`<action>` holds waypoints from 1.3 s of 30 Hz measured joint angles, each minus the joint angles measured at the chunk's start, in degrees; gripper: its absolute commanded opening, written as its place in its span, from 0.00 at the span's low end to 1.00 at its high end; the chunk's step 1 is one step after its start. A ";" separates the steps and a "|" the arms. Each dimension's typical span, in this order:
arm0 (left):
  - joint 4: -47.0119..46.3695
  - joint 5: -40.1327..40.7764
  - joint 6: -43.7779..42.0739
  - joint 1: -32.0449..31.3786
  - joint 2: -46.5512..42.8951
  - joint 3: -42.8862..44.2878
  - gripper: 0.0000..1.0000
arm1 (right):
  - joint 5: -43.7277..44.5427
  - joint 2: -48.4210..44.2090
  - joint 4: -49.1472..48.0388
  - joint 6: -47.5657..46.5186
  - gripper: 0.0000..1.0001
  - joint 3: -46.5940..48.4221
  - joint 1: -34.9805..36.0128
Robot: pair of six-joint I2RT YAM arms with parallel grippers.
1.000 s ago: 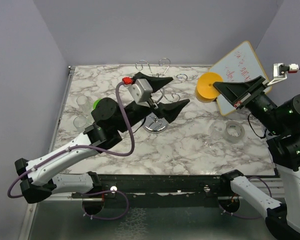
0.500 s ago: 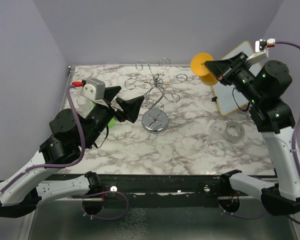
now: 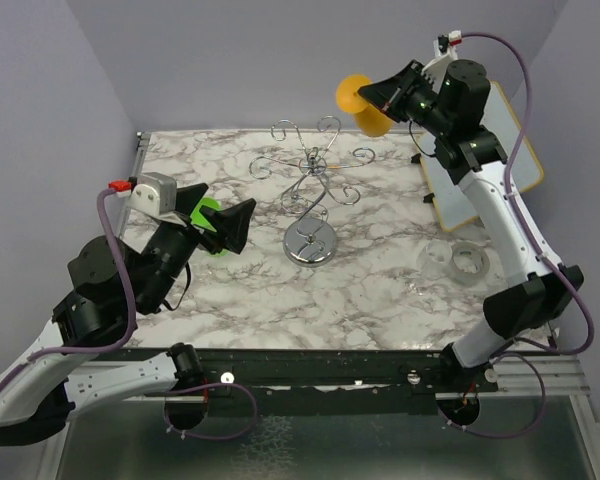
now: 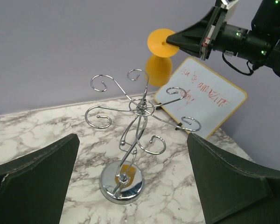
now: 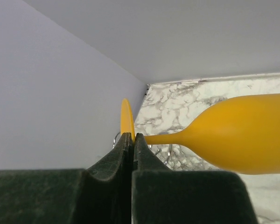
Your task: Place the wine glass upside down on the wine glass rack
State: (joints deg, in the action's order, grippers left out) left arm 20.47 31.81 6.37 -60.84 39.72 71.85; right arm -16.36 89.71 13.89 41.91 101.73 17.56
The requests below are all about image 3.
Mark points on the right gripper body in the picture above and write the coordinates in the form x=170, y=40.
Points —
x=418, y=101

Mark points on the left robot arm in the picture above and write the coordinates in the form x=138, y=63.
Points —
x=42, y=391

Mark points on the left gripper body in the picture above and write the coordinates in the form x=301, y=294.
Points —
x=174, y=247

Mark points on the green plastic wine glass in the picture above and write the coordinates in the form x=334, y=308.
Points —
x=210, y=238

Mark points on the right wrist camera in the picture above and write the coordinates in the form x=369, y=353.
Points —
x=445, y=53

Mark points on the clear tape roll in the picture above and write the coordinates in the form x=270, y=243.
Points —
x=469, y=264

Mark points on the clear wine glass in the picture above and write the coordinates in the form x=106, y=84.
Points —
x=434, y=259

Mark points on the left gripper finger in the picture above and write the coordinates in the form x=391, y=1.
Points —
x=236, y=221
x=187, y=198

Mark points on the chrome wine glass rack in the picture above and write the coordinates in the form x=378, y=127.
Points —
x=310, y=241

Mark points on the black front table rail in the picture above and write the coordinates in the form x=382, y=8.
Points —
x=340, y=382

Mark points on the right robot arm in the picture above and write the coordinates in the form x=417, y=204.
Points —
x=539, y=285

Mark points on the orange plastic wine glass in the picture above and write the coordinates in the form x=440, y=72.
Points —
x=367, y=118

